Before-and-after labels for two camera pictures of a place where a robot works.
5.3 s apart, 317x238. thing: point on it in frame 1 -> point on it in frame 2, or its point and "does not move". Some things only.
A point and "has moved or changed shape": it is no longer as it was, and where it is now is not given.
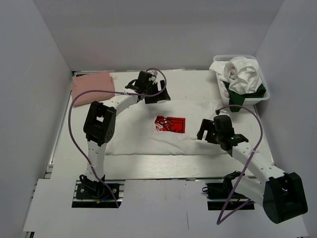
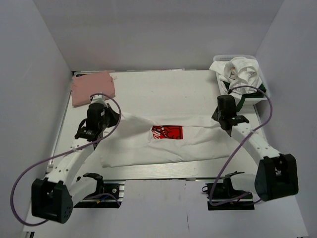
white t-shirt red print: [168, 127] has moved or changed shape
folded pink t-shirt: [91, 81] does not move
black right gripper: [206, 125] -> [215, 116]
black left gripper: [163, 96] -> [115, 116]
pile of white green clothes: [239, 78] does not move
